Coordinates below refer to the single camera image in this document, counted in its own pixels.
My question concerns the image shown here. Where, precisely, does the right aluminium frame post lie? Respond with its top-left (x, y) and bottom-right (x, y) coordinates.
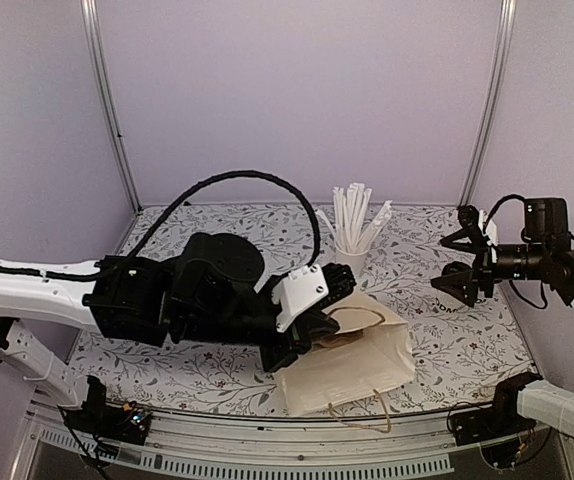
top-left (458, 0), bottom-right (517, 206)

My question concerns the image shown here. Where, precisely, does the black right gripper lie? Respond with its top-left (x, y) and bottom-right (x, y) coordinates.
top-left (433, 227), bottom-right (549, 306)

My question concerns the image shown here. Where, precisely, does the cream paper bag with handles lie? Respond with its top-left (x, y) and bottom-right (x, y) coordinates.
top-left (274, 289), bottom-right (416, 425)

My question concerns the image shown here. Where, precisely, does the bundle of white wrapped straws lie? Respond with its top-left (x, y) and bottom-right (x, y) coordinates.
top-left (315, 182), bottom-right (393, 254)

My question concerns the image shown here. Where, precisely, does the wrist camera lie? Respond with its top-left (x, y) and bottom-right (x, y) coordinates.
top-left (458, 205), bottom-right (499, 248)
top-left (271, 264), bottom-right (329, 333)

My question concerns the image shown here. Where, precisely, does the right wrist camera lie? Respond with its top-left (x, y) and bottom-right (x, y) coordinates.
top-left (458, 205), bottom-right (499, 248)

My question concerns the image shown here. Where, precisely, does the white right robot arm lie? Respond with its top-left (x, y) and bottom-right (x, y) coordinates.
top-left (431, 195), bottom-right (574, 446)

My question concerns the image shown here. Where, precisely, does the white paper cup corner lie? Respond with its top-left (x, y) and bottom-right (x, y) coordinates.
top-left (436, 297), bottom-right (464, 314)

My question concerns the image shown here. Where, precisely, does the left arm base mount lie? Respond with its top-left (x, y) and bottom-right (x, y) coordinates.
top-left (64, 376), bottom-right (152, 446)

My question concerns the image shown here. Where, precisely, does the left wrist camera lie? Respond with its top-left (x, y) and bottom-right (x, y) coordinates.
top-left (271, 264), bottom-right (329, 333)

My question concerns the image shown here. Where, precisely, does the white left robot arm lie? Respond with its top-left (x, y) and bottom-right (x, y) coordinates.
top-left (0, 233), bottom-right (356, 434)

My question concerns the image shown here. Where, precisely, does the left aluminium frame post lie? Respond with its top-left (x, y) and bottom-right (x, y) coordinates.
top-left (80, 0), bottom-right (143, 215)

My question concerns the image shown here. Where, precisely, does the front aluminium rail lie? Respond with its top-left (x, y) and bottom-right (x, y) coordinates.
top-left (10, 394), bottom-right (574, 479)

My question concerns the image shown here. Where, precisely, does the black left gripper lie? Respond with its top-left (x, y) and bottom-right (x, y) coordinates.
top-left (174, 272), bottom-right (341, 372)

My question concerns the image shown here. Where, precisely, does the white cup holding straws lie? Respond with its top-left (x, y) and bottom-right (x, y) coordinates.
top-left (335, 243), bottom-right (368, 281)

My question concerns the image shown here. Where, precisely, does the aluminium frame post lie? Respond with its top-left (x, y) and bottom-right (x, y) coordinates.
top-left (458, 0), bottom-right (517, 206)
top-left (80, 0), bottom-right (143, 215)

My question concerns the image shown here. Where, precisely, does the brown cardboard cup carrier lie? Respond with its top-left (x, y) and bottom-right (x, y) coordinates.
top-left (314, 330), bottom-right (364, 350)

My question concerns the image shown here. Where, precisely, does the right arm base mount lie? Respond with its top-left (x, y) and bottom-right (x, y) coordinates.
top-left (446, 372), bottom-right (552, 472)

